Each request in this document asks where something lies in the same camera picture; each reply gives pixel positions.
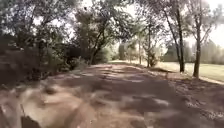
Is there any brown paved path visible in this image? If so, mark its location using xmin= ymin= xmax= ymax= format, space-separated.
xmin=0 ymin=62 xmax=224 ymax=128

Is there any wood of trees and bushes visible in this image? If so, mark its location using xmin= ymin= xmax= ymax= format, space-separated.
xmin=0 ymin=0 xmax=134 ymax=86

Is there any thin-trunked tree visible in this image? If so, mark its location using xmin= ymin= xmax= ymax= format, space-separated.
xmin=184 ymin=0 xmax=224 ymax=79
xmin=146 ymin=0 xmax=193 ymax=74

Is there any grass field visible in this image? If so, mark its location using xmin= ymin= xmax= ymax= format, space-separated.
xmin=151 ymin=61 xmax=224 ymax=84

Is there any row of distant trees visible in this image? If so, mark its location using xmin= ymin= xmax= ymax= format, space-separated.
xmin=161 ymin=39 xmax=224 ymax=66

